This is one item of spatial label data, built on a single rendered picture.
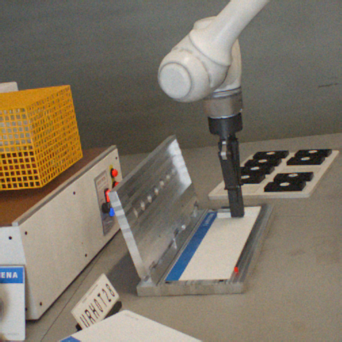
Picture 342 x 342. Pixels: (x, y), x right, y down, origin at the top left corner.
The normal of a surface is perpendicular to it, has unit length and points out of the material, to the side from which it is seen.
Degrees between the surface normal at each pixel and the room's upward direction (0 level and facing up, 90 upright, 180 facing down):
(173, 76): 96
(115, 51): 90
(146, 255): 78
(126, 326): 0
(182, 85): 95
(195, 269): 0
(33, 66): 90
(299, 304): 0
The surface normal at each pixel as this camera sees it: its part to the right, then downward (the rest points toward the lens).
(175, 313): -0.15, -0.96
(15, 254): -0.26, 0.29
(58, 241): 0.96, -0.07
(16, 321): -0.35, -0.07
